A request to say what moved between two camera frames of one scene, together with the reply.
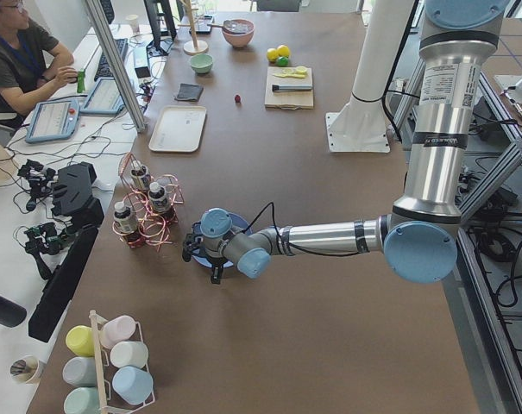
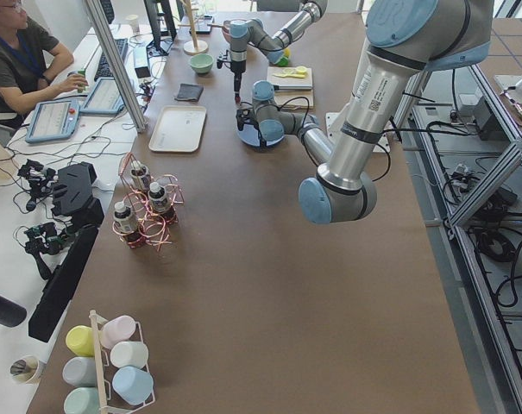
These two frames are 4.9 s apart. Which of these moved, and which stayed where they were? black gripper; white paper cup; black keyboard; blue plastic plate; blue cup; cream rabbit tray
Moved: blue plastic plate; black gripper
Stayed: black keyboard; cream rabbit tray; white paper cup; blue cup
